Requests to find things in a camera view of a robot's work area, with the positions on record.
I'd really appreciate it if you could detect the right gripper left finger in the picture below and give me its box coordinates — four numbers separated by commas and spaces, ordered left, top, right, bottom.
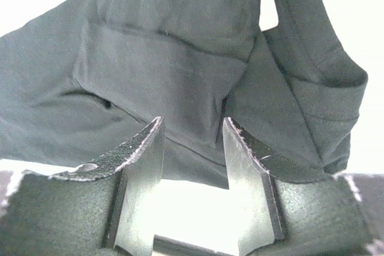
52, 116, 165, 255

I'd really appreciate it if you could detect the black t shirt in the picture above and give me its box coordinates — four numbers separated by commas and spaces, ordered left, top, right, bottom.
1, 0, 368, 187

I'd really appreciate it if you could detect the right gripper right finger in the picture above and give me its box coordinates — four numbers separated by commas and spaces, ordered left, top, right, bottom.
223, 118, 331, 255

